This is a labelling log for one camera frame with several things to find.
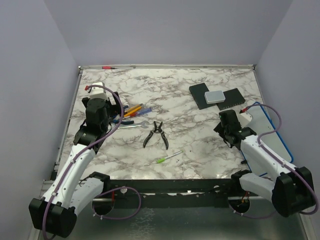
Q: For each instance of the silver open end wrench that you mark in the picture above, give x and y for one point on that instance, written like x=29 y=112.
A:
x=144 y=124

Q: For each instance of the green capped white marker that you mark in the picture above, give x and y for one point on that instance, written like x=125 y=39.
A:
x=161 y=160

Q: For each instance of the black network switch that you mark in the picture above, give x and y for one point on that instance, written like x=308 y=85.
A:
x=233 y=97

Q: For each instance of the red marker on rail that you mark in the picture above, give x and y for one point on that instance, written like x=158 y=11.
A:
x=108 y=68

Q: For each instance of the blue handled pliers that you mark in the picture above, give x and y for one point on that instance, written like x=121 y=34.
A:
x=123 y=122

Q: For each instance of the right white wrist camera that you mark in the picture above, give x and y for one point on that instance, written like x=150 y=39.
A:
x=244 y=117

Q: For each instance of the grey small box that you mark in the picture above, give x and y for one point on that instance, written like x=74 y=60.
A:
x=214 y=97

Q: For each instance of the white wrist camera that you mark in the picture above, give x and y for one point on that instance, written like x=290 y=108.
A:
x=97 y=92
x=244 y=117

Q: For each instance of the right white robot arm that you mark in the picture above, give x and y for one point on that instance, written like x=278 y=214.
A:
x=289 y=188

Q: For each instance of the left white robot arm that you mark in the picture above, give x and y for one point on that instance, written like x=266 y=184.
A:
x=56 y=212

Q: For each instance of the blue pen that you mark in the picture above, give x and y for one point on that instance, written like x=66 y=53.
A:
x=141 y=112

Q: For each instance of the black handled pliers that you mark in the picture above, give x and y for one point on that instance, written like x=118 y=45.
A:
x=157 y=129

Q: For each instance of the black flat box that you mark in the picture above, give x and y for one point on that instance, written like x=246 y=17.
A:
x=198 y=93

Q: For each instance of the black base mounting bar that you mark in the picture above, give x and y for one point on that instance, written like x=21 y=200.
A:
x=170 y=193

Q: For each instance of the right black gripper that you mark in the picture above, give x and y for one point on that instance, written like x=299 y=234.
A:
x=220 y=129

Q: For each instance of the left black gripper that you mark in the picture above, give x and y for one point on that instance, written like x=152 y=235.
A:
x=116 y=108

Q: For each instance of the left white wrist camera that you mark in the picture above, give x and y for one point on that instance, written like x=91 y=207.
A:
x=97 y=92

